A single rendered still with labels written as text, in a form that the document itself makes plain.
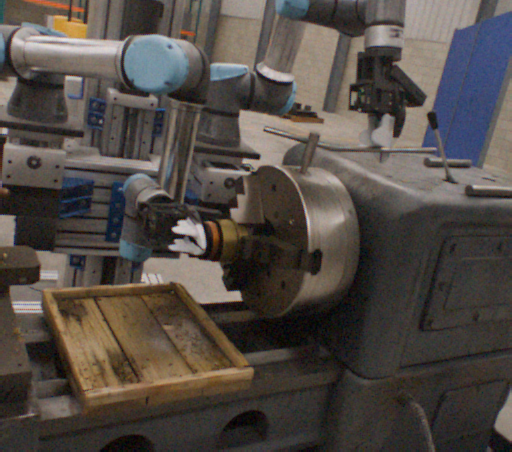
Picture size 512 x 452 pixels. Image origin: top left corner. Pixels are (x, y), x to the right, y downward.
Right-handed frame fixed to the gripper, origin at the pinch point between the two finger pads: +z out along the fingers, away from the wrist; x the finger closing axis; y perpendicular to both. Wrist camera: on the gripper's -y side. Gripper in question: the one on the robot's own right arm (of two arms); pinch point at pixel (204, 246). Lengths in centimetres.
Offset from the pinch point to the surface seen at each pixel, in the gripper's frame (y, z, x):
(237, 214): -8.4, -4.9, 4.9
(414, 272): -36.8, 17.7, 2.6
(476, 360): -67, 17, -21
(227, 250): -4.5, 0.8, -0.4
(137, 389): 14.6, 15.1, -18.0
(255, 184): -13.6, -9.1, 10.2
